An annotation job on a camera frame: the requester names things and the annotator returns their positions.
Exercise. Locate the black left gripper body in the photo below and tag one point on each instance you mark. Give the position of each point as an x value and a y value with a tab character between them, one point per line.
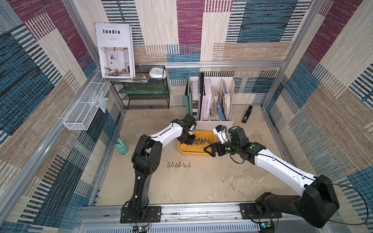
189	139

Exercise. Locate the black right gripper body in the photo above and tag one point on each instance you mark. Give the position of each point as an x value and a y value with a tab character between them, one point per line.
218	148

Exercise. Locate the yellow oval storage tray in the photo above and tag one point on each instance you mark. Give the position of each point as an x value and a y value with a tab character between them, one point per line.
192	150

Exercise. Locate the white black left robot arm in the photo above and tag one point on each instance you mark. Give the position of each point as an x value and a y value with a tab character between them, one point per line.
146	160

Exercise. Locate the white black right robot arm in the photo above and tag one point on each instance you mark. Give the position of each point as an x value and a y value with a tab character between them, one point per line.
315	200

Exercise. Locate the black stapler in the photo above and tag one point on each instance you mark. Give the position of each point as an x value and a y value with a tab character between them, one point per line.
247	114

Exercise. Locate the blue booklet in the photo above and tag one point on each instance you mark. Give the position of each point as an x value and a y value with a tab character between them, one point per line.
220	111

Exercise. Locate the white pink book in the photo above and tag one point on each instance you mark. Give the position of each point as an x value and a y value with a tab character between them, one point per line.
206	100

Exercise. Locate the green folder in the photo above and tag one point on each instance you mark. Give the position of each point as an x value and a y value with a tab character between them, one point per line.
187	97

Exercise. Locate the white perforated file organizer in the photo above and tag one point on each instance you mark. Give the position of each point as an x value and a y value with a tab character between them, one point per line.
223	91

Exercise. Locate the green spray bottle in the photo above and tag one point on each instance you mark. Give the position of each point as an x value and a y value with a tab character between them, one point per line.
121	147

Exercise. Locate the white round alarm clock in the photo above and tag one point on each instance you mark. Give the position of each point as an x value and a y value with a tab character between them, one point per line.
158	73

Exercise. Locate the white Inedia magazine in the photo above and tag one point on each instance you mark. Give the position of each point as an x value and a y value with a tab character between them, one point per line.
115	47

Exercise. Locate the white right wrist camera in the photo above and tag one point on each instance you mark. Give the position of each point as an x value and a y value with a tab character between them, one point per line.
221	132

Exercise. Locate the black wire mesh shelf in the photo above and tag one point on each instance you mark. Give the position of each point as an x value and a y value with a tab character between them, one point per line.
143	92

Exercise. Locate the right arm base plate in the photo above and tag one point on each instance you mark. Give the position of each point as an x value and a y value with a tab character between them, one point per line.
256	211

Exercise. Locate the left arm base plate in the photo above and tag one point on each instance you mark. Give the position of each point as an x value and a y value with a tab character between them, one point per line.
152	215

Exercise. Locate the white wire wall basket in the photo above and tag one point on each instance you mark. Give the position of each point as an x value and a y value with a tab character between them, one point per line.
83	112

